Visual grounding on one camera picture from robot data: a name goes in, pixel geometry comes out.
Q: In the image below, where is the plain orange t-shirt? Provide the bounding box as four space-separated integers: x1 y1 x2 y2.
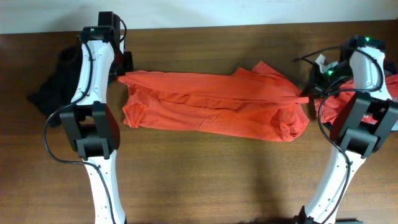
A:
118 62 310 142

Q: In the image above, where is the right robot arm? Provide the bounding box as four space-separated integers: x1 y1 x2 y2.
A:
293 35 397 223

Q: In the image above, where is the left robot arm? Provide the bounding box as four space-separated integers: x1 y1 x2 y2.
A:
60 11 133 224

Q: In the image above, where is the red McKinney printed t-shirt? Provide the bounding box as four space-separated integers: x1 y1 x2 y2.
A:
314 74 397 124

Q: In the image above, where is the black knit garment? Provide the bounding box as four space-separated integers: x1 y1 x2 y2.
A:
27 45 82 118

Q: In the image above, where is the left black camera cable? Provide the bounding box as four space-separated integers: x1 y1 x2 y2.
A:
42 18 128 224

